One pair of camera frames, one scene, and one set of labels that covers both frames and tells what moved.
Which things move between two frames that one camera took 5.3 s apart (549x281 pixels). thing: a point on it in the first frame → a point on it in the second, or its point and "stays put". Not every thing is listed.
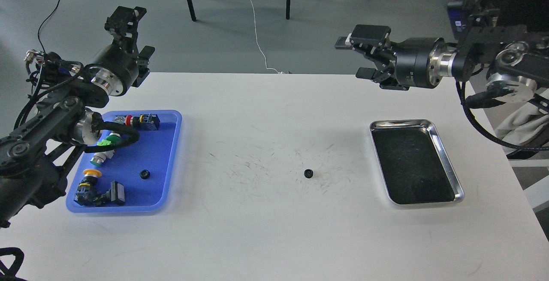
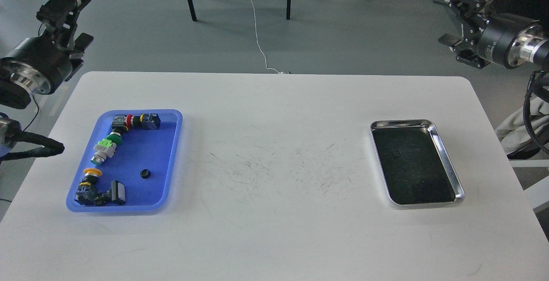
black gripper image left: (118, 68) → (38, 62)
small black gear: (145, 174) stays put
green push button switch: (99, 158) stays put
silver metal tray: (414, 169) stays put
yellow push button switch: (86, 193) stays put
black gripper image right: (412, 62) → (492, 36)
